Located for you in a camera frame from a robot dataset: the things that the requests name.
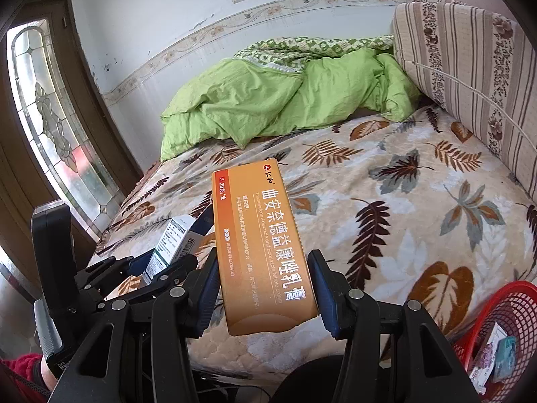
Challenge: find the red mesh basket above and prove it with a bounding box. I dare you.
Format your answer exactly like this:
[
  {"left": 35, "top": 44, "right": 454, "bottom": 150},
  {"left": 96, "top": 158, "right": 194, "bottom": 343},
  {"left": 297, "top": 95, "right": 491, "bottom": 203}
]
[{"left": 453, "top": 280, "right": 537, "bottom": 403}]

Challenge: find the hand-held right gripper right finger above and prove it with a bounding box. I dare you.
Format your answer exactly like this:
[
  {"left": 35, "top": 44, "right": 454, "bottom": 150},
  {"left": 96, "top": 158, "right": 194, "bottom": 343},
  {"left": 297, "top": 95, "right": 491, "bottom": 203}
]
[{"left": 307, "top": 249, "right": 481, "bottom": 403}]

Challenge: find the orange medicine box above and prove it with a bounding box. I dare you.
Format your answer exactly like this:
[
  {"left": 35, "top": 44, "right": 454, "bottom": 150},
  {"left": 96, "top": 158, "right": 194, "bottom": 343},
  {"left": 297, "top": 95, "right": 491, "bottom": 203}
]
[{"left": 212, "top": 157, "right": 320, "bottom": 337}]

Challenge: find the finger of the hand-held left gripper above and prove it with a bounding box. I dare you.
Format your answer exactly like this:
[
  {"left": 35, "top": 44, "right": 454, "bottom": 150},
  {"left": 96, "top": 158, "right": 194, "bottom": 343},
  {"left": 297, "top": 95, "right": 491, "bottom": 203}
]
[
  {"left": 75, "top": 252, "right": 158, "bottom": 292},
  {"left": 100, "top": 256, "right": 198, "bottom": 309}
]

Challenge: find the leaf print blanket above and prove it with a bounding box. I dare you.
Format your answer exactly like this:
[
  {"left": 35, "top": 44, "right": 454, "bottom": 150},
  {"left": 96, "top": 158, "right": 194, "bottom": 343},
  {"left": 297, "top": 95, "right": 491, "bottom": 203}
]
[{"left": 94, "top": 105, "right": 537, "bottom": 345}]

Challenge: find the white cable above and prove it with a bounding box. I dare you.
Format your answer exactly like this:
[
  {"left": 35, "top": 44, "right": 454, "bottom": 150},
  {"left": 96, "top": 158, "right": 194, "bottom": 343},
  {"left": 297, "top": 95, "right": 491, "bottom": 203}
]
[{"left": 403, "top": 59, "right": 537, "bottom": 154}]

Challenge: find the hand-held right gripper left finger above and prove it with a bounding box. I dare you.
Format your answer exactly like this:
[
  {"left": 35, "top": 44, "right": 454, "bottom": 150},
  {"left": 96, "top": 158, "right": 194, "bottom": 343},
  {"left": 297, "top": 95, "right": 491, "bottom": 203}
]
[{"left": 50, "top": 250, "right": 222, "bottom": 403}]

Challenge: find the striped floral cushion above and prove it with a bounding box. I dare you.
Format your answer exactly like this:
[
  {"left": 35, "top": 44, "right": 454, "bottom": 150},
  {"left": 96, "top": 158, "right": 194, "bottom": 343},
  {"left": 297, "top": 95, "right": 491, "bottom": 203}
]
[{"left": 392, "top": 0, "right": 537, "bottom": 202}]

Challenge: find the person's left forearm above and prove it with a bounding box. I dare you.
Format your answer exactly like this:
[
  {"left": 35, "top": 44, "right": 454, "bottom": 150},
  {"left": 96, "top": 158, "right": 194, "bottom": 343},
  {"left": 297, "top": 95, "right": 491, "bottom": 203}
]
[{"left": 0, "top": 353, "right": 55, "bottom": 403}]

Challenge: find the white quilted mattress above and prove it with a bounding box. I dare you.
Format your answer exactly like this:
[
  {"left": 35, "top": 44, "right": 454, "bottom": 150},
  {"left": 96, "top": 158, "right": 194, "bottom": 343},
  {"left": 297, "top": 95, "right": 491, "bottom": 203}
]
[{"left": 94, "top": 235, "right": 349, "bottom": 380}]

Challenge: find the white green medicine box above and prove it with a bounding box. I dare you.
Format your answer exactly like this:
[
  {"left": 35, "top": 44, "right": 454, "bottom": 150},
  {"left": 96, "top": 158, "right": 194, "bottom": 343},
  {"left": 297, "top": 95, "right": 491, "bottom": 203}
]
[{"left": 140, "top": 191, "right": 216, "bottom": 286}]

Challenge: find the wooden door stained glass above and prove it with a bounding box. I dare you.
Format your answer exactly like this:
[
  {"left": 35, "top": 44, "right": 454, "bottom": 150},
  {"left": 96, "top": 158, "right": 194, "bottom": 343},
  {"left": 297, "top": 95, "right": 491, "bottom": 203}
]
[{"left": 0, "top": 0, "right": 145, "bottom": 303}]

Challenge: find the green quilt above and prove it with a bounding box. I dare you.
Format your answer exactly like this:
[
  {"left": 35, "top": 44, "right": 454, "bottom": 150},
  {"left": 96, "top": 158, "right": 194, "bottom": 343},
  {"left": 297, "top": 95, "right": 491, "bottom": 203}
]
[{"left": 160, "top": 36, "right": 422, "bottom": 161}]

